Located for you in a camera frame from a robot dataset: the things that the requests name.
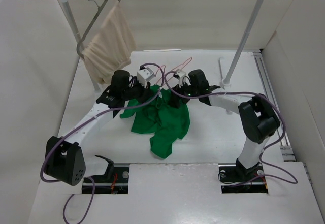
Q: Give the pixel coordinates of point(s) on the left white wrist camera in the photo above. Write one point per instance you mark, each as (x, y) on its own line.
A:
(144, 75)

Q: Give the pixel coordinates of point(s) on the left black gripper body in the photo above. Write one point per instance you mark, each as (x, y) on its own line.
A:
(135, 91)

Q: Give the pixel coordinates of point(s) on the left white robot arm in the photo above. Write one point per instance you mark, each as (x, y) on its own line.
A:
(64, 159)

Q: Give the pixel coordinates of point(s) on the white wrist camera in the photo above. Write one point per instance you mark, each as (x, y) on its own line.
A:
(180, 75)
(144, 75)

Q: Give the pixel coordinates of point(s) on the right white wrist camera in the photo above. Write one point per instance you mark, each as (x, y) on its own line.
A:
(180, 75)

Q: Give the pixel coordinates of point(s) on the beige cloth on hanger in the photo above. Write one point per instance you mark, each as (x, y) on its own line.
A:
(110, 49)

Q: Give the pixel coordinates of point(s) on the pink wire hanger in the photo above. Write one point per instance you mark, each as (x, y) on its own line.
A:
(180, 66)

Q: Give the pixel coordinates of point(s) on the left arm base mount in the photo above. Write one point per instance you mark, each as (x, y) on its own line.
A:
(116, 183)

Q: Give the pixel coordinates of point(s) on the green t shirt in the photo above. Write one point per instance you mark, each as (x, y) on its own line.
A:
(166, 123)

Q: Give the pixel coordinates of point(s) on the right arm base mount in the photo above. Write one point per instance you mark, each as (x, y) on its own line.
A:
(235, 182)

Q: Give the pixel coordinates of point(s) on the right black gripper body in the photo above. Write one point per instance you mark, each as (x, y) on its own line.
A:
(186, 90)

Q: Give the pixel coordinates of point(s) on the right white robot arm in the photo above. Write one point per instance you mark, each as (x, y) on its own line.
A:
(258, 118)

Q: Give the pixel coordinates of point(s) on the aluminium rail right side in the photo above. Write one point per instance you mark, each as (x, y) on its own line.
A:
(284, 145)

